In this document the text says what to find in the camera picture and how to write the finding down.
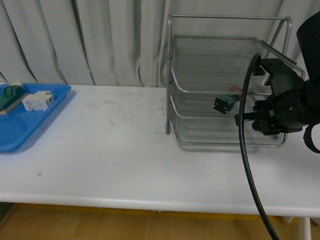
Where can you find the red emergency stop button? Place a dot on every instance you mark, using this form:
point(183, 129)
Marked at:
point(224, 103)

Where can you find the green terminal block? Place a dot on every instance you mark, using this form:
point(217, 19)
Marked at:
point(11, 96)

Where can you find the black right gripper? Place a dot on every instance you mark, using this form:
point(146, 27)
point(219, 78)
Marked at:
point(284, 113)

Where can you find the grey curtain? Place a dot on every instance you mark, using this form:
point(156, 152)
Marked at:
point(108, 42)

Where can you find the white circuit breaker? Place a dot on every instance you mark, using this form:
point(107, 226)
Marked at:
point(39, 101)

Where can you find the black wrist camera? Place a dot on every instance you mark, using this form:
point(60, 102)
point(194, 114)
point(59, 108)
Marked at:
point(275, 76)

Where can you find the silver mesh three-tier rack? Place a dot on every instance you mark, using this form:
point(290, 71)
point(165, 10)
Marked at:
point(208, 54)

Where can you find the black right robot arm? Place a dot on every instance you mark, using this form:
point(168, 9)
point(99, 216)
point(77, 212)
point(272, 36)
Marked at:
point(308, 36)

